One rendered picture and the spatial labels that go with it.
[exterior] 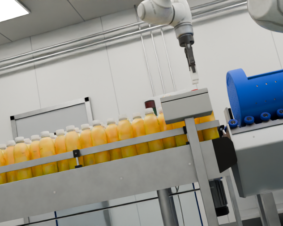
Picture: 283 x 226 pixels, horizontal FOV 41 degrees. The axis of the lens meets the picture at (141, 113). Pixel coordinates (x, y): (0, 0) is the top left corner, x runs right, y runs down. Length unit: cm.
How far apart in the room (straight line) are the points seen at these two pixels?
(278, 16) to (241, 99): 68
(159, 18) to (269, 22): 75
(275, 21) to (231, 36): 436
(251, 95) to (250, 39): 376
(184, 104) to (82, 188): 57
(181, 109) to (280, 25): 56
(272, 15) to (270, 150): 77
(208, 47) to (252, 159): 383
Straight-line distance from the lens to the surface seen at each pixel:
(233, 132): 179
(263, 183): 183
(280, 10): 119
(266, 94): 183
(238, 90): 181
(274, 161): 182
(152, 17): 182
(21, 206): 180
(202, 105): 158
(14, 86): 613
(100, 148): 172
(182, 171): 165
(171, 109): 157
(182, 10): 192
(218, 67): 541
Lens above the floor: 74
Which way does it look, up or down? 12 degrees up
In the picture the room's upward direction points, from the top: 12 degrees counter-clockwise
